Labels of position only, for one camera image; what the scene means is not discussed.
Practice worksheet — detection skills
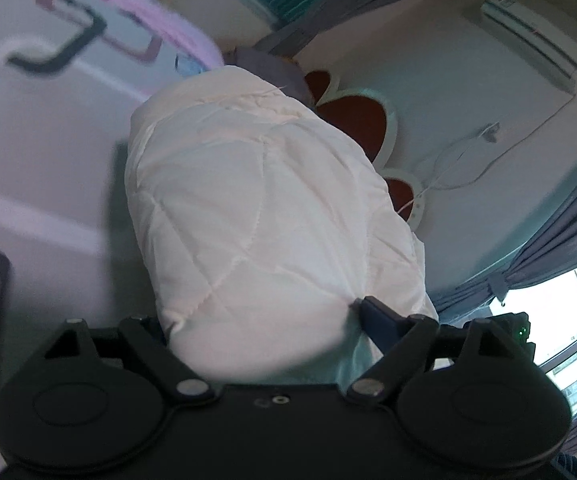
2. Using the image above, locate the cream quilted puffer jacket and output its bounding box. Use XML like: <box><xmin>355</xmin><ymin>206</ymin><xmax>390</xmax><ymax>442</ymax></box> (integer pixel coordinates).
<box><xmin>125</xmin><ymin>67</ymin><xmax>436</xmax><ymax>385</ymax></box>

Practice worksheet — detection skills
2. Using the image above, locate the folded clothes pile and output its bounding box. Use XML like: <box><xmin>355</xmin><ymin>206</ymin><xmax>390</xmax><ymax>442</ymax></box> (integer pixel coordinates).
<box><xmin>223</xmin><ymin>47</ymin><xmax>314</xmax><ymax>108</ymax></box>

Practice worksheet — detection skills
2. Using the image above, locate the patterned bed sheet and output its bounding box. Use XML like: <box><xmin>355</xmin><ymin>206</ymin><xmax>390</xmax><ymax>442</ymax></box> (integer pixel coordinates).
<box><xmin>0</xmin><ymin>0</ymin><xmax>230</xmax><ymax>480</ymax></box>

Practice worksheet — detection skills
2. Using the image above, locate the grey curtain side window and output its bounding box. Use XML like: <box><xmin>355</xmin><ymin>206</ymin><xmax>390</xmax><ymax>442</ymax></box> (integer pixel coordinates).
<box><xmin>432</xmin><ymin>148</ymin><xmax>577</xmax><ymax>458</ymax></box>

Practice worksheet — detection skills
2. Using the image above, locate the red white headboard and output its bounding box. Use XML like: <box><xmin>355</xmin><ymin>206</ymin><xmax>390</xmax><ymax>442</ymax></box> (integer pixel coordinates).
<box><xmin>305</xmin><ymin>70</ymin><xmax>426</xmax><ymax>231</ymax></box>

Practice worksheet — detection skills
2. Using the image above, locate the white air conditioner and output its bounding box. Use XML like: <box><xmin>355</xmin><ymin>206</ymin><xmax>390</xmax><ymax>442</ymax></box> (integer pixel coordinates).
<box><xmin>480</xmin><ymin>0</ymin><xmax>577</xmax><ymax>96</ymax></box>

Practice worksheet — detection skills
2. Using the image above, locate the wall socket with plug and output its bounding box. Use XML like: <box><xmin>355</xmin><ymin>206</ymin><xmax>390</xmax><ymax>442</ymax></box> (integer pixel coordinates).
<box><xmin>478</xmin><ymin>122</ymin><xmax>500</xmax><ymax>144</ymax></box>

